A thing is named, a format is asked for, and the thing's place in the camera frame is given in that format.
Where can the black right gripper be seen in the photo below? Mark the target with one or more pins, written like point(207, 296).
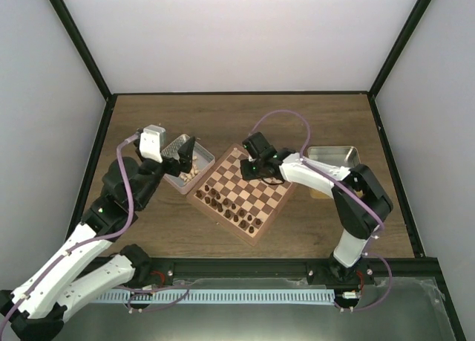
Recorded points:
point(246, 174)

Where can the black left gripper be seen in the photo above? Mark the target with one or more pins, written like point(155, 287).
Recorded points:
point(186, 155)

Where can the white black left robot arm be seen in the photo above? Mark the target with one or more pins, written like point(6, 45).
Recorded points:
point(39, 308)

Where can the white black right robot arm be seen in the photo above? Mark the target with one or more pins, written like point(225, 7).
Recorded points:
point(360, 200)

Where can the wooden chess board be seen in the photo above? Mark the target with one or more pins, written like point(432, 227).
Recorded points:
point(261, 199)

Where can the pink metal tin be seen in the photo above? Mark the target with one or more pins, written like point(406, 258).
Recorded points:
point(205, 161)

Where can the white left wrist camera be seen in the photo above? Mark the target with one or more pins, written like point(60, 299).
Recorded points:
point(152, 139)

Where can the light blue slotted cable duct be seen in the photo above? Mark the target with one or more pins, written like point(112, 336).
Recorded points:
point(222, 297)

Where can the black aluminium frame rail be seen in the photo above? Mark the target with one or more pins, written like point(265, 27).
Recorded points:
point(317, 271)

